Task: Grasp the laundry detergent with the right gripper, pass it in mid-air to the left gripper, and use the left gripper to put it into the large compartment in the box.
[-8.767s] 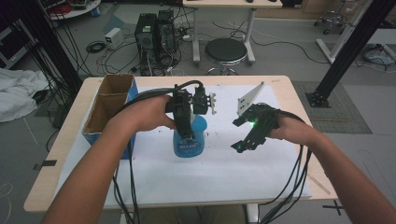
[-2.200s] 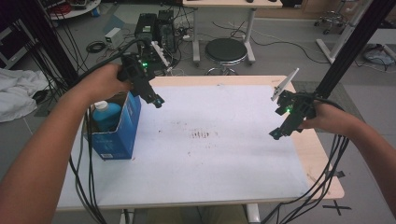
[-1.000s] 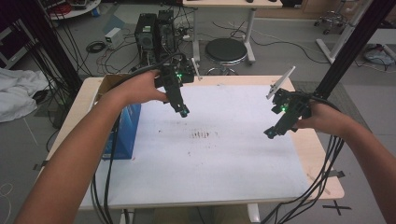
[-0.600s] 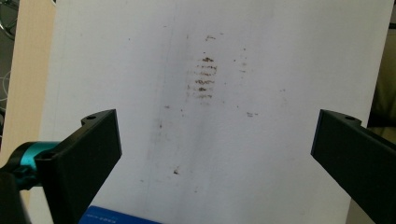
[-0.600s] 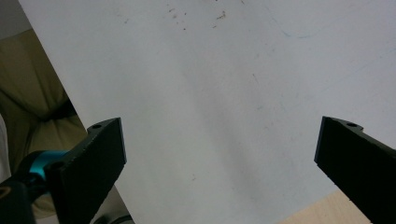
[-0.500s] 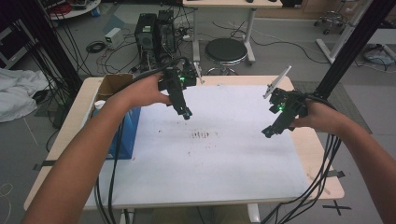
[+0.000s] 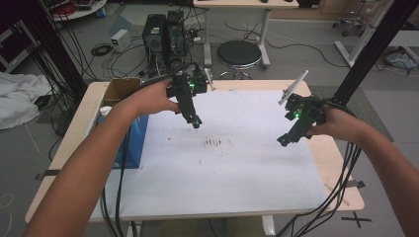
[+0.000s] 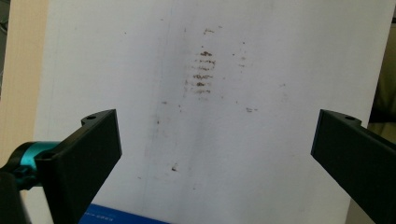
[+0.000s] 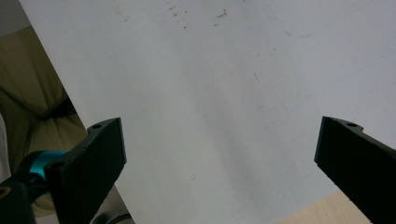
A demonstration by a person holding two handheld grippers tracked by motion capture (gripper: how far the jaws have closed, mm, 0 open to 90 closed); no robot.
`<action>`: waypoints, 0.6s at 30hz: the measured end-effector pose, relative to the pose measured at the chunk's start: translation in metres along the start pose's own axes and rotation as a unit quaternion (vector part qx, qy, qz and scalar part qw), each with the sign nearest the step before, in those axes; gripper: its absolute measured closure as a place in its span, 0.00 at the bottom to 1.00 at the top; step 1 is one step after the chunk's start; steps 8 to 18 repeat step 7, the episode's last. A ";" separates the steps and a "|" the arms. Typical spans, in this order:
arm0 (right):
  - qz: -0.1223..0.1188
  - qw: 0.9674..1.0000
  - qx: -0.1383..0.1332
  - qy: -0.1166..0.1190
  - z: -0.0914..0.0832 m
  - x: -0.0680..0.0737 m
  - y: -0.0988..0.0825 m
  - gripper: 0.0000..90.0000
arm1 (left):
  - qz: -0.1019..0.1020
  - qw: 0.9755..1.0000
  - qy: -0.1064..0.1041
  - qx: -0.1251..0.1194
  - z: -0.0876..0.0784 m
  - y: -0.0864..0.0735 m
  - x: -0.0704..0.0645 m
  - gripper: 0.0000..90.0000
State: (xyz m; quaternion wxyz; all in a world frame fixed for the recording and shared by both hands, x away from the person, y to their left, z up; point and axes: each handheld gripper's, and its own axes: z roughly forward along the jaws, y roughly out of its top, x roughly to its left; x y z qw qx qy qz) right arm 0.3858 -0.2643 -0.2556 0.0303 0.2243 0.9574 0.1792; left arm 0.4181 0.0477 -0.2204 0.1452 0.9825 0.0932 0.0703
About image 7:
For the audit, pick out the blue box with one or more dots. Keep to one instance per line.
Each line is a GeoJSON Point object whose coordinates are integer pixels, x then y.
{"type": "Point", "coordinates": [133, 144]}

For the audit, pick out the cardboard box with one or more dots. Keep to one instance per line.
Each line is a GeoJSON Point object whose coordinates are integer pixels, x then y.
{"type": "Point", "coordinates": [120, 90]}

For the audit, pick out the white desk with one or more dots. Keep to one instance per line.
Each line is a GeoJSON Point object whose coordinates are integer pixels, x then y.
{"type": "Point", "coordinates": [245, 4]}

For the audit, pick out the small white device box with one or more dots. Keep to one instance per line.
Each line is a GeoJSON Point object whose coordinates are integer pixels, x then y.
{"type": "Point", "coordinates": [120, 39]}

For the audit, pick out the office chair base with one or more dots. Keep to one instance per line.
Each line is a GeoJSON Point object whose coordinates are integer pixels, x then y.
{"type": "Point", "coordinates": [351, 21]}

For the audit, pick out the black round stool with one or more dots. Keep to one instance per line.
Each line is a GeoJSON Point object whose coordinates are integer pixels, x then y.
{"type": "Point", "coordinates": [238, 52]}

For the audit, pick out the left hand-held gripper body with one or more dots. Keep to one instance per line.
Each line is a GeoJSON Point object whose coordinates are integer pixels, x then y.
{"type": "Point", "coordinates": [186, 84]}

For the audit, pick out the black computer tower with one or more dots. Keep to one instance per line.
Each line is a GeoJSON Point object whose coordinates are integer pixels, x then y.
{"type": "Point", "coordinates": [176, 36]}
{"type": "Point", "coordinates": [154, 39]}

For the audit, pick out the white cloth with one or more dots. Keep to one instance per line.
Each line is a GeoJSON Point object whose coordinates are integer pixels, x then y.
{"type": "Point", "coordinates": [18, 98]}

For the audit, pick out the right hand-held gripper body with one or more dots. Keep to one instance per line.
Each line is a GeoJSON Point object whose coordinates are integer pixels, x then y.
{"type": "Point", "coordinates": [306, 112]}

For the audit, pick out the round white table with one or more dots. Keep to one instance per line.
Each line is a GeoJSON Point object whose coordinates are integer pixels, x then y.
{"type": "Point", "coordinates": [82, 10]}

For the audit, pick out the white table sheet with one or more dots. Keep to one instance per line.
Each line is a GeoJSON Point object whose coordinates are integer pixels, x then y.
{"type": "Point", "coordinates": [224, 171]}

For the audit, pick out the person's left hand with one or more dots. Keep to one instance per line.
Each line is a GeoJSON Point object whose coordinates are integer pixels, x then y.
{"type": "Point", "coordinates": [154, 98]}

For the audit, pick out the black frame post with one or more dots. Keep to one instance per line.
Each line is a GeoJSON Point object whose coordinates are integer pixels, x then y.
{"type": "Point", "coordinates": [372, 52]}
{"type": "Point", "coordinates": [56, 49]}

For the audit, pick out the white bottle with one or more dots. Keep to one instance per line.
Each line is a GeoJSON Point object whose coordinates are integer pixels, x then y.
{"type": "Point", "coordinates": [104, 113]}

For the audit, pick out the white metal stand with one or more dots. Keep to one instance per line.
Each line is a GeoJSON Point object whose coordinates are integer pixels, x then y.
{"type": "Point", "coordinates": [362, 36]}

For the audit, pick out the person's right hand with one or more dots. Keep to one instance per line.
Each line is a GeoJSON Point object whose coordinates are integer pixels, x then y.
{"type": "Point", "coordinates": [339, 125]}

